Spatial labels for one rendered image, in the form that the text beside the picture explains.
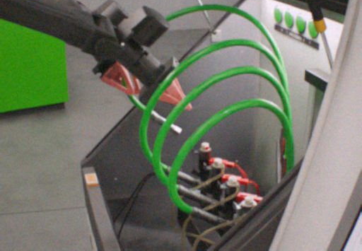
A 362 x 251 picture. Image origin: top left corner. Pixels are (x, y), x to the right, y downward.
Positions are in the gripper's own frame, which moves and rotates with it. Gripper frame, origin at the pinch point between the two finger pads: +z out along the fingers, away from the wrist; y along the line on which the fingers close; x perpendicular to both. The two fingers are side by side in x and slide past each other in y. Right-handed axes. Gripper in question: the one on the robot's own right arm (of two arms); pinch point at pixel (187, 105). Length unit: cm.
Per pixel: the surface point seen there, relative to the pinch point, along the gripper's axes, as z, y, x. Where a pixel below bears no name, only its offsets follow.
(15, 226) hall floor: 15, -158, 119
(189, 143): -3.1, 2.3, -25.6
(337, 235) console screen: 14.1, 12.4, -46.3
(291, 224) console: 14.8, 6.3, -35.9
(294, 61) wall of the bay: 16.9, 22.6, 19.3
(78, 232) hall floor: 45, -129, 117
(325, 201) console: 12.1, 13.5, -40.6
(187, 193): 6.9, -7.9, -17.7
